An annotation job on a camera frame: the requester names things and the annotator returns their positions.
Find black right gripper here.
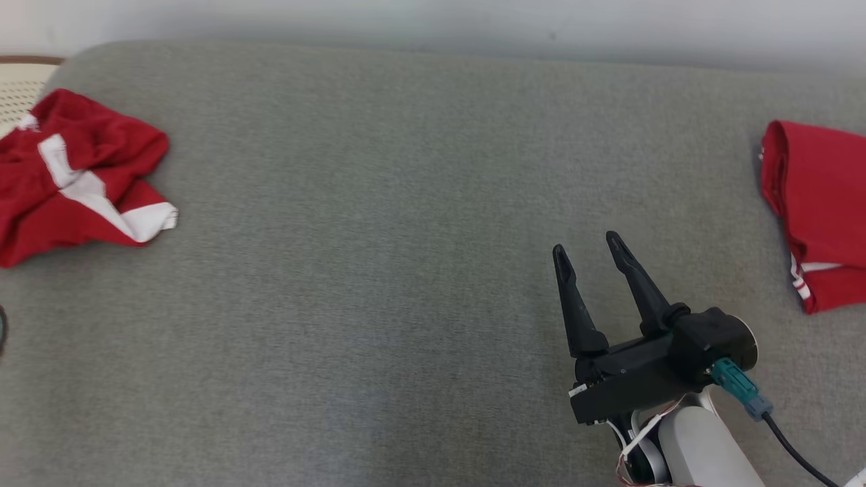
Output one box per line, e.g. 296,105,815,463
552,231,711,425

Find red and white shorts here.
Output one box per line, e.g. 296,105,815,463
759,120,866,316
0,88,179,269

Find cream perforated laundry basket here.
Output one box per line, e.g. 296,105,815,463
0,55,65,139

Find thin red white wires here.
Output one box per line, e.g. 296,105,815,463
606,396,687,487

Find right camera cable teal plug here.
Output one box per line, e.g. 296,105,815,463
710,358,843,487

